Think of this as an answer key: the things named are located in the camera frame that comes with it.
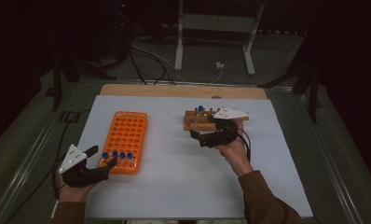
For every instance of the white plug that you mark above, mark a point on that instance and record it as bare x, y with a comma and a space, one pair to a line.
220, 65

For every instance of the wooden test tube rack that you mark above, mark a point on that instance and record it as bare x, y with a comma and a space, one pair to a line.
199, 124

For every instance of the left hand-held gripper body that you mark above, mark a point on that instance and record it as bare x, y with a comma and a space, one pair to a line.
72, 158

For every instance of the orange plastic test tube rack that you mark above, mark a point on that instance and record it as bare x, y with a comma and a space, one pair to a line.
126, 137

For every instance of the person's left hand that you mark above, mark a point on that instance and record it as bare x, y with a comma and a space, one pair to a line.
73, 194

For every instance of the white table mat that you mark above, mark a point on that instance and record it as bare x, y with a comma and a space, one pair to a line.
174, 177

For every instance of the white metal stand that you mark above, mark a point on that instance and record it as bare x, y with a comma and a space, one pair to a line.
217, 23

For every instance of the person's right hand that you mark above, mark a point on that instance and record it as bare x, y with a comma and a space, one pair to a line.
236, 158

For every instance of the grey metal floor rail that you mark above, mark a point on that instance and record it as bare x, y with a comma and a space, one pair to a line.
329, 161
25, 168

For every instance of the black tripod stand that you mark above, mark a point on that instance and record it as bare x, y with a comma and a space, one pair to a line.
57, 84
312, 93

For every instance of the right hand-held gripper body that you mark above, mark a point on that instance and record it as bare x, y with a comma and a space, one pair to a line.
230, 113

